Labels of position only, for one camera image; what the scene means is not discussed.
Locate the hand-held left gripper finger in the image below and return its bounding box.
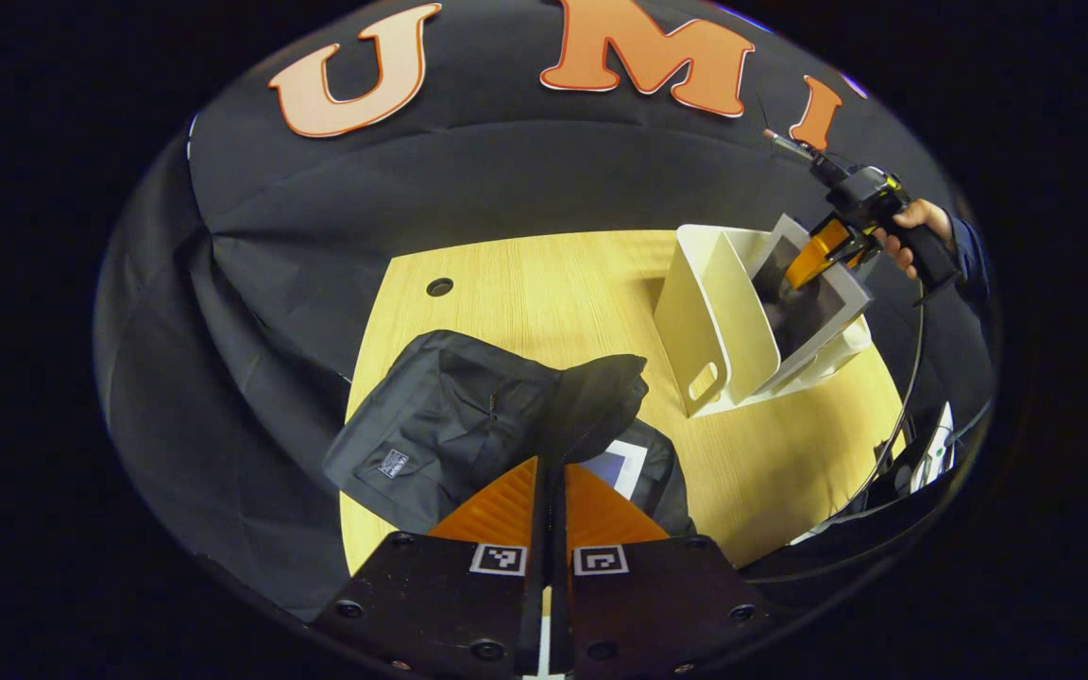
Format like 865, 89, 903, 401
551, 463, 772, 676
317, 456, 552, 676

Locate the white grey book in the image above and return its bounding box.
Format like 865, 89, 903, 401
750, 213, 874, 398

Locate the blue book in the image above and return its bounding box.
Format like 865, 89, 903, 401
582, 439, 649, 502

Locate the white bookshelf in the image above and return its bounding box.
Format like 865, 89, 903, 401
653, 224, 876, 419

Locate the black schoolbag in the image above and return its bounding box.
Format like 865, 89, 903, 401
322, 329, 696, 539

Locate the white device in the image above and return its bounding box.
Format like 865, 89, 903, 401
912, 401, 957, 492

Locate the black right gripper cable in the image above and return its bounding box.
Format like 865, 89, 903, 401
827, 283, 928, 520

